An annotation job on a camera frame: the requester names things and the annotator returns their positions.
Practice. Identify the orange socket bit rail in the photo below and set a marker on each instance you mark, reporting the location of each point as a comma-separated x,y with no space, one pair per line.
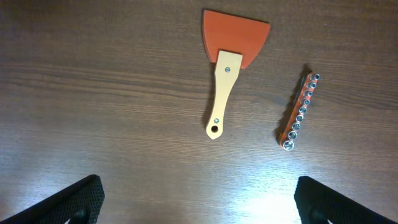
300,108

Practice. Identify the orange scraper wooden handle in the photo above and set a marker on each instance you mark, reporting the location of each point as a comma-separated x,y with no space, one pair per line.
231,43

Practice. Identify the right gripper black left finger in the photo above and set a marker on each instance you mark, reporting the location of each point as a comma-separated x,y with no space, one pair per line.
81,202

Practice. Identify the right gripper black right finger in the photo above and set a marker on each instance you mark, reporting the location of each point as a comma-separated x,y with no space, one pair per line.
317,203

